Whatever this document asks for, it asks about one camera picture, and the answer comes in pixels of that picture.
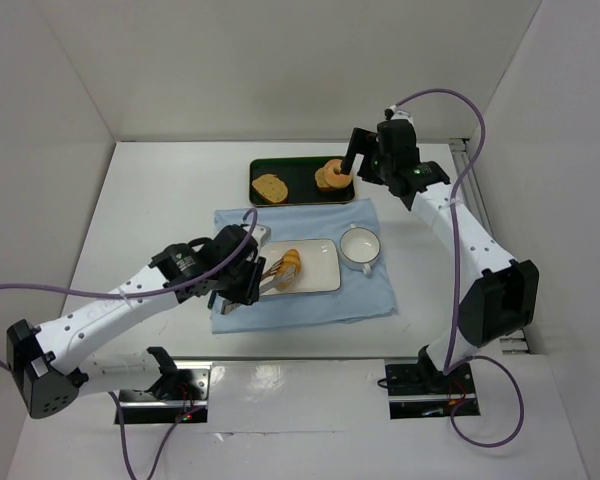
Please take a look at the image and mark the metal food tongs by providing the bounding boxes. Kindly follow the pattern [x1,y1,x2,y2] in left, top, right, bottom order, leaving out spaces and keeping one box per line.
[220,259,298,315]

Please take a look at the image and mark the golden bread roll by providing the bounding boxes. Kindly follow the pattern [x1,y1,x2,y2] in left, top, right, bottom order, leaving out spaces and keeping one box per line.
[274,249,302,291]

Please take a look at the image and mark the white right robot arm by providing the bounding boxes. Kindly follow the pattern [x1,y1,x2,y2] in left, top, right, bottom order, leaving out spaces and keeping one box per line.
[342,119,539,391]

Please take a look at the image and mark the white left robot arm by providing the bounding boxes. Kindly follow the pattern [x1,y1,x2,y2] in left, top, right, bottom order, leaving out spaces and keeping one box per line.
[6,225,271,419]

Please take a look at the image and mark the toast bread slice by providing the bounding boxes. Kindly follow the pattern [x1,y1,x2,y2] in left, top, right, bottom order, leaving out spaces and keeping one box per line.
[251,174,289,204]

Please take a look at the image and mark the round brown bun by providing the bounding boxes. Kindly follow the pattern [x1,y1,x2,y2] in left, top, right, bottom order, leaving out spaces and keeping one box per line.
[314,167,334,192]

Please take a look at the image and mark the dark green rectangular tray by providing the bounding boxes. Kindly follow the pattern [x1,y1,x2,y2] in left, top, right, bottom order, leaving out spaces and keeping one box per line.
[248,155,356,207]

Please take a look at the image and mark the white rectangular plate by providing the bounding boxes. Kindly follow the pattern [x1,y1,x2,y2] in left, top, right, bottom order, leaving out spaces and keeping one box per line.
[260,239,341,296]

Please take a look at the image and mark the white ceramic cup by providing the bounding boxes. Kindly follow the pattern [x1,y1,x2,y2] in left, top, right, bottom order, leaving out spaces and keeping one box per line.
[339,224,381,277]

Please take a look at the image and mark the light blue cloth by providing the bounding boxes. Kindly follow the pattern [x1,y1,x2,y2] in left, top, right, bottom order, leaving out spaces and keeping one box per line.
[211,199,397,334]

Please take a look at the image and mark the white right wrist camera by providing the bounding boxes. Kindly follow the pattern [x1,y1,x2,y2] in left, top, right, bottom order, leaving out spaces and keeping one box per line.
[384,104,414,126]

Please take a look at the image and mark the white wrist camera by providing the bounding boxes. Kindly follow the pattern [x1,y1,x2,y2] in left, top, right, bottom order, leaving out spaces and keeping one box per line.
[384,104,414,126]
[251,224,271,247]

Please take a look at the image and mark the glazed ring donut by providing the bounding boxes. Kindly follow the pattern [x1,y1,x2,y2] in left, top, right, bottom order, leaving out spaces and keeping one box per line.
[324,159,352,190]

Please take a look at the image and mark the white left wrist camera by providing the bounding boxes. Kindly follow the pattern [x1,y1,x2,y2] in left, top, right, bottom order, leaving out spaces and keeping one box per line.
[251,224,271,247]

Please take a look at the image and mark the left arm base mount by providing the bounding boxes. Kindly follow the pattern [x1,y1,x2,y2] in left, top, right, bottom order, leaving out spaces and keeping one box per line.
[114,357,212,425]

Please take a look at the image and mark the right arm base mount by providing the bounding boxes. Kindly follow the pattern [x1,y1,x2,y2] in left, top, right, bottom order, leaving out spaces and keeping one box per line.
[377,363,480,420]

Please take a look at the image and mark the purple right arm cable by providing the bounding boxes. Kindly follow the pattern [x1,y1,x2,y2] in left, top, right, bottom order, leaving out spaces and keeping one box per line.
[392,88,525,447]

